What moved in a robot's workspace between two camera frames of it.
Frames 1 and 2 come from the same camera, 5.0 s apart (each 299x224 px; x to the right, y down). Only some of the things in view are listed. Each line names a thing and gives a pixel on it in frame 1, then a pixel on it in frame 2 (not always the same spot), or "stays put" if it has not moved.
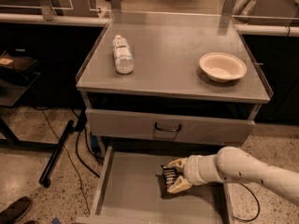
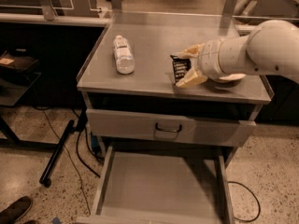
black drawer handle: [178, 129] stays put
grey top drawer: [168, 127] stays put
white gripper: [192, 170] to [207, 61]
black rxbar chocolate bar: [166, 179] to [179, 65]
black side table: [12, 87] stays put
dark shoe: [16, 211] stays put
